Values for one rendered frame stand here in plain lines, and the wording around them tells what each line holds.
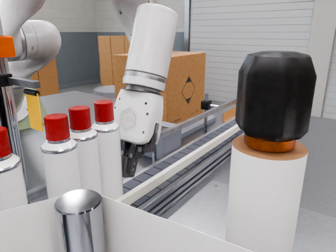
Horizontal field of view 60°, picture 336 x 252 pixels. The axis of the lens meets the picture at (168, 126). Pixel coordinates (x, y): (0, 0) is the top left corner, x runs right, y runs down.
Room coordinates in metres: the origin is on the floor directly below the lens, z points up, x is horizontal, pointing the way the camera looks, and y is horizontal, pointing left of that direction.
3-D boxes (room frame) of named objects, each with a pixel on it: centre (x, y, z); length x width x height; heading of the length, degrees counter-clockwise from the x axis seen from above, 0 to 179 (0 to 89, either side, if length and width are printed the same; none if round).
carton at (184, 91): (1.17, 0.02, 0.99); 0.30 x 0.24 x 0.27; 147
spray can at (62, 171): (0.40, 0.16, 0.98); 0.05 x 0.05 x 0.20
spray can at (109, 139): (0.49, 0.11, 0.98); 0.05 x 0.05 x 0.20
